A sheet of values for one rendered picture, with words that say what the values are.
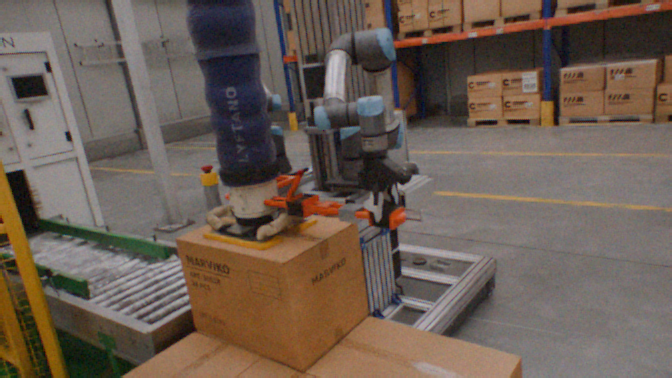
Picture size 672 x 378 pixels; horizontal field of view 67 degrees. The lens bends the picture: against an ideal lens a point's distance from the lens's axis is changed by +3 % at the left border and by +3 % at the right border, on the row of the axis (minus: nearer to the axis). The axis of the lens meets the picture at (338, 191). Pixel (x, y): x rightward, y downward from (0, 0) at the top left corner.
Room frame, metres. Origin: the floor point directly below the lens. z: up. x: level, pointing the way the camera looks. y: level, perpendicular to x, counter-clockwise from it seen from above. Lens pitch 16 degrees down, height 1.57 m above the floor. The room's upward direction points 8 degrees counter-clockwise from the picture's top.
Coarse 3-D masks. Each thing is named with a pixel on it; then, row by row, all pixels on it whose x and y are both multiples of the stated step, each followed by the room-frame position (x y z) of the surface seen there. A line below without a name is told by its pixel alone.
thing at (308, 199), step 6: (288, 198) 1.65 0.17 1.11; (294, 198) 1.67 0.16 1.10; (300, 198) 1.68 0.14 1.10; (306, 198) 1.66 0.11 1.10; (312, 198) 1.63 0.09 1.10; (318, 198) 1.65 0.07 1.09; (288, 204) 1.63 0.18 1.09; (294, 204) 1.61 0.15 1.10; (300, 204) 1.59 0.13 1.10; (306, 204) 1.60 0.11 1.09; (312, 204) 1.63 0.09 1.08; (288, 210) 1.64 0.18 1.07; (294, 210) 1.62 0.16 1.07; (300, 210) 1.60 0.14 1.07; (306, 210) 1.60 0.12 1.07; (300, 216) 1.60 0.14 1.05; (306, 216) 1.60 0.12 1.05
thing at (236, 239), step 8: (208, 232) 1.82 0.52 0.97; (216, 232) 1.79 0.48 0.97; (224, 232) 1.78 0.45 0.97; (248, 232) 1.69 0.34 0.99; (256, 232) 1.69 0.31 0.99; (216, 240) 1.76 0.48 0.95; (224, 240) 1.73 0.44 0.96; (232, 240) 1.70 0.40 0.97; (240, 240) 1.68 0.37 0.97; (248, 240) 1.66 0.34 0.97; (256, 240) 1.65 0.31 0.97; (264, 240) 1.64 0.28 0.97; (272, 240) 1.64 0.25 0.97; (280, 240) 1.66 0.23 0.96; (256, 248) 1.62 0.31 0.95; (264, 248) 1.60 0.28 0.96
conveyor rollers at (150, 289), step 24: (48, 240) 3.42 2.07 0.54; (72, 240) 3.36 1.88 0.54; (48, 264) 2.91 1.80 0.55; (72, 264) 2.84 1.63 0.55; (96, 264) 2.78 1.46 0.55; (120, 264) 2.77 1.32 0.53; (144, 264) 2.70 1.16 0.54; (168, 264) 2.62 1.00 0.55; (96, 288) 2.47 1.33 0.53; (120, 288) 2.39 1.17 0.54; (144, 288) 2.39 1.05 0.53; (168, 288) 2.30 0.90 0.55; (120, 312) 2.11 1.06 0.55; (144, 312) 2.09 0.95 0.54; (168, 312) 2.08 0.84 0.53
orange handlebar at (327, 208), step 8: (280, 176) 2.08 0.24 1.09; (288, 176) 2.06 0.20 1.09; (280, 184) 1.96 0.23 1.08; (288, 184) 1.99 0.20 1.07; (264, 200) 1.74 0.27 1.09; (272, 200) 1.72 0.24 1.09; (328, 200) 1.61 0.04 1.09; (312, 208) 1.58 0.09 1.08; (320, 208) 1.56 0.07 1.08; (328, 208) 1.54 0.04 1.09; (336, 208) 1.57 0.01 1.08; (360, 216) 1.45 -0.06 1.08; (400, 216) 1.38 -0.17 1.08
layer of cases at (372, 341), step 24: (192, 336) 1.81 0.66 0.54; (216, 336) 1.79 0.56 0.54; (360, 336) 1.64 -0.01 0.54; (384, 336) 1.62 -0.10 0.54; (408, 336) 1.60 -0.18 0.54; (432, 336) 1.58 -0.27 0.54; (168, 360) 1.67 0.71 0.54; (192, 360) 1.64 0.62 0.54; (216, 360) 1.62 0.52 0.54; (240, 360) 1.60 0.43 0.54; (264, 360) 1.58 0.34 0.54; (336, 360) 1.52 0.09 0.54; (360, 360) 1.50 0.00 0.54; (384, 360) 1.48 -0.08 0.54; (408, 360) 1.46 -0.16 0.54; (432, 360) 1.45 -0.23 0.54; (456, 360) 1.43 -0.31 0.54; (480, 360) 1.42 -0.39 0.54; (504, 360) 1.40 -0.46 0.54
